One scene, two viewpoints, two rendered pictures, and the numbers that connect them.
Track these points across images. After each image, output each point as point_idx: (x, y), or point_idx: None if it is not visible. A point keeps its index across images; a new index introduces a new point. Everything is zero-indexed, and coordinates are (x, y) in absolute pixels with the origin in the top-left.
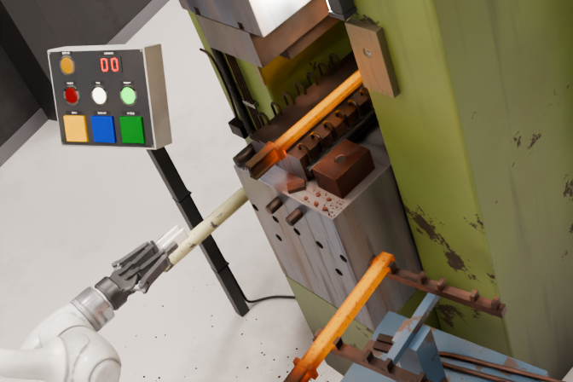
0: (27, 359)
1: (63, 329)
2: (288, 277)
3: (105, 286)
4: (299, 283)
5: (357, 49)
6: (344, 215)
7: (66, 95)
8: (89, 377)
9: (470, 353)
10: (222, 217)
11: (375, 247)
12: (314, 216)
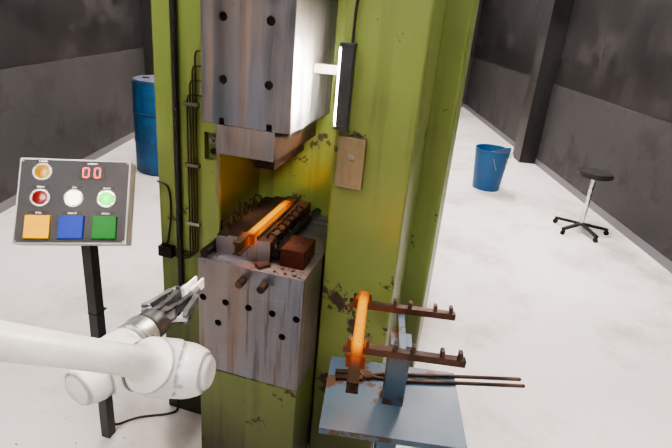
0: (137, 349)
1: (134, 342)
2: None
3: (153, 314)
4: (217, 368)
5: (342, 156)
6: (307, 280)
7: (34, 197)
8: (199, 368)
9: None
10: None
11: (309, 315)
12: (282, 283)
